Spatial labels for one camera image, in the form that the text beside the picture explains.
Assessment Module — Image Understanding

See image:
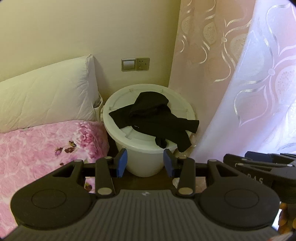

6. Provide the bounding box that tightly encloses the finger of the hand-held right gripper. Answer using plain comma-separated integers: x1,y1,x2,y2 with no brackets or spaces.
223,154,296,173
245,151,296,165

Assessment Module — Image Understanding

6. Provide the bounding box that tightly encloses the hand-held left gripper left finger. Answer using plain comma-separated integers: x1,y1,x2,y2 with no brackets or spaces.
53,148,128,198

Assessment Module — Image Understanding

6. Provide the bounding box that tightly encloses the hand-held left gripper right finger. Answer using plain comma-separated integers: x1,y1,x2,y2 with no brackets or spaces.
163,149,238,197

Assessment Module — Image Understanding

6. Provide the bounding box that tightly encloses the white plastic bucket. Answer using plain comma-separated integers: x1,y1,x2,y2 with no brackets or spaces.
103,84,200,178

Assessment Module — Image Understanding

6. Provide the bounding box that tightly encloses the black garment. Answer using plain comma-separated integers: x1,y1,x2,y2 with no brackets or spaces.
109,91,200,153

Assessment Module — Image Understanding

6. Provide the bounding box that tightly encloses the person's right hand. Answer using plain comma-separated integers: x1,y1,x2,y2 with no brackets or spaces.
278,202,292,232

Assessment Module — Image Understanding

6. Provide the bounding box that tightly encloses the white sheer patterned curtain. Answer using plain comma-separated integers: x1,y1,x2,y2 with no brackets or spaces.
193,0,296,160

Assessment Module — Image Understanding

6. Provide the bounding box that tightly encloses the pink floral blanket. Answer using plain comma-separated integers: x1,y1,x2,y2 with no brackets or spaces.
0,120,110,229

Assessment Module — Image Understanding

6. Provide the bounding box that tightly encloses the white pillow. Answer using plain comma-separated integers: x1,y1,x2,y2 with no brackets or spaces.
0,54,103,133

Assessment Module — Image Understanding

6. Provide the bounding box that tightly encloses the pink patterned curtain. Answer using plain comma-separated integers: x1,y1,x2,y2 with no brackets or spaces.
168,0,257,151

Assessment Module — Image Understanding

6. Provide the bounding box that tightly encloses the silver wall switch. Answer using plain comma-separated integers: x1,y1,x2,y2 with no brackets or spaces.
121,58,136,72

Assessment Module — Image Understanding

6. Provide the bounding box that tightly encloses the silver wall socket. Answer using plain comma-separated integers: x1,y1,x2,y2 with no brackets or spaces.
135,57,150,70

